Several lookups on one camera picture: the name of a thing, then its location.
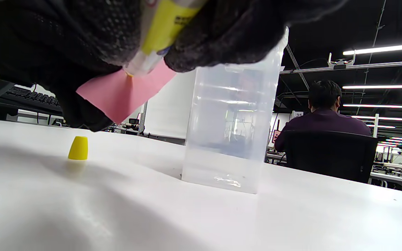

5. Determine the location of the person's left hand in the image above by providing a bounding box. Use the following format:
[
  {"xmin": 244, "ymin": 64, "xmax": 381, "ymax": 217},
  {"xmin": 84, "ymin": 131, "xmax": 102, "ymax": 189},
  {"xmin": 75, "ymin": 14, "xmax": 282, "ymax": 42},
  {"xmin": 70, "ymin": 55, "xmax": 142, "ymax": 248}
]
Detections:
[{"xmin": 61, "ymin": 81, "xmax": 114, "ymax": 132}]

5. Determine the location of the person's right hand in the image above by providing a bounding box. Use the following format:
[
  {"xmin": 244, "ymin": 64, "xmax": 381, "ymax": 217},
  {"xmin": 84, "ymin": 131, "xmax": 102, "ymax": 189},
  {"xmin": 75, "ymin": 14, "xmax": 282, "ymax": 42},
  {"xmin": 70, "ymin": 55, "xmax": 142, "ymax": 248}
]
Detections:
[{"xmin": 0, "ymin": 0, "xmax": 348, "ymax": 88}]

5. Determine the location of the yellow glue cap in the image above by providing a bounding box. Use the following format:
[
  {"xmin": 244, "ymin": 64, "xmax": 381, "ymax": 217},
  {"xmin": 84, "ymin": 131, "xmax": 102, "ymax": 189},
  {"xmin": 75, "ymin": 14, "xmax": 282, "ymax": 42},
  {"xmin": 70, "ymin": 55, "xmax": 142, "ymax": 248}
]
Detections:
[{"xmin": 68, "ymin": 136, "xmax": 89, "ymax": 161}]

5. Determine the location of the pink paper card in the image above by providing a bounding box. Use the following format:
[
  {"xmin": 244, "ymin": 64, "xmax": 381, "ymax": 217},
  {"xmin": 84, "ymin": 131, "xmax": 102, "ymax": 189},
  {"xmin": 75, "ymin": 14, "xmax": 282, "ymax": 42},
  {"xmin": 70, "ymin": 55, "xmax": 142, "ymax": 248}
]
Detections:
[{"xmin": 76, "ymin": 59, "xmax": 177, "ymax": 124}]

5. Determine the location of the yellow liquid glue bottle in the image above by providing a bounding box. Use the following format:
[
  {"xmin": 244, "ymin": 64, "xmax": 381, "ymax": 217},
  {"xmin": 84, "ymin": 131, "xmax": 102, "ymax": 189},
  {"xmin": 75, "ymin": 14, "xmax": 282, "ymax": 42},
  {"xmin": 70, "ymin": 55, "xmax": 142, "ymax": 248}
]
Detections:
[{"xmin": 124, "ymin": 0, "xmax": 209, "ymax": 77}]

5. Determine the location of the clear plastic container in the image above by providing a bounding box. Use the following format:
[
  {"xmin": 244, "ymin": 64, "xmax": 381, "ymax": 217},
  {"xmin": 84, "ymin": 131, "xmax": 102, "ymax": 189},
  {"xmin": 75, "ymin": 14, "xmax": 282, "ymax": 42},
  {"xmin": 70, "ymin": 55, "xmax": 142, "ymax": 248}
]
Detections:
[{"xmin": 181, "ymin": 27, "xmax": 290, "ymax": 195}]

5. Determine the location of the black keyboard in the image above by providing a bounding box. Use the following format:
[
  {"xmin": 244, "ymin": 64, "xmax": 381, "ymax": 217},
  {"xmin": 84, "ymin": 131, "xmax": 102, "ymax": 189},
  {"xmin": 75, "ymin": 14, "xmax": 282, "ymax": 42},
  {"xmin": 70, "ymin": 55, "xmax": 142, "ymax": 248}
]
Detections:
[{"xmin": 0, "ymin": 76, "xmax": 62, "ymax": 108}]

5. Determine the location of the white partition panel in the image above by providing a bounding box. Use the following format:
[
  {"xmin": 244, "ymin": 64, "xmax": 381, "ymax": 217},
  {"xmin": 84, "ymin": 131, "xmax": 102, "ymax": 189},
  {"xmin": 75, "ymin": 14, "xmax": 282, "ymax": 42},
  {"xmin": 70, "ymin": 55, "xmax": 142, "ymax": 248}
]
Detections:
[{"xmin": 143, "ymin": 69, "xmax": 197, "ymax": 140}]

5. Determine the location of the row of ceiling light strips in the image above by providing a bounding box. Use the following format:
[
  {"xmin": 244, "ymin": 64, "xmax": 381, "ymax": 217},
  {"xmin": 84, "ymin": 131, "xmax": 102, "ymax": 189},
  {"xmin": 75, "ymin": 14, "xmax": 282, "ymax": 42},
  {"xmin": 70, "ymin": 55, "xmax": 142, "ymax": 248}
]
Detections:
[{"xmin": 342, "ymin": 42, "xmax": 402, "ymax": 144}]

